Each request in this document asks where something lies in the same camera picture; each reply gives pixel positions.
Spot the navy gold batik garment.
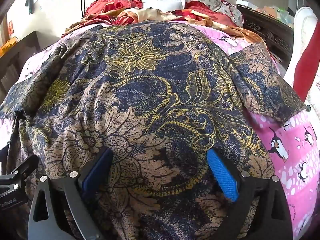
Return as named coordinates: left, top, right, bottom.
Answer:
left=0, top=20, right=307, bottom=240

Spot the pink penguin fleece blanket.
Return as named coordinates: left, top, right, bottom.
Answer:
left=0, top=22, right=320, bottom=239

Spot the dark wooden side table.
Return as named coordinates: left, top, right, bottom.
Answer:
left=1, top=31, right=41, bottom=102

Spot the orange basket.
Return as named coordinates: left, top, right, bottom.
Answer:
left=0, top=36, right=18, bottom=57

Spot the dark carved wooden headboard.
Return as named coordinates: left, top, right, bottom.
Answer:
left=236, top=5, right=293, bottom=69

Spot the white folded cloth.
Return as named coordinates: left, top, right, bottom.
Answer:
left=142, top=0, right=185, bottom=12

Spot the red orange satin blanket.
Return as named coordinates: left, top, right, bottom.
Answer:
left=62, top=0, right=263, bottom=43

